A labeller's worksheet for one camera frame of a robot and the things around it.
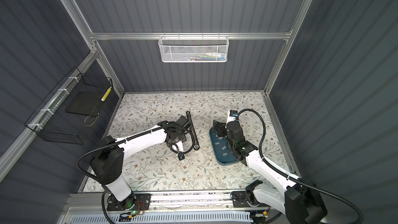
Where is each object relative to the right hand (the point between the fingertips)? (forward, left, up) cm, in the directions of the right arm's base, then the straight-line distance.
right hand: (223, 122), depth 83 cm
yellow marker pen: (+8, +63, +12) cm, 64 cm away
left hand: (-2, +25, -9) cm, 27 cm away
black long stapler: (-6, +15, -15) cm, 22 cm away
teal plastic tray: (-8, +1, -18) cm, 20 cm away
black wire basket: (-10, +74, +19) cm, 77 cm away
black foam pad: (+3, +69, +14) cm, 71 cm away
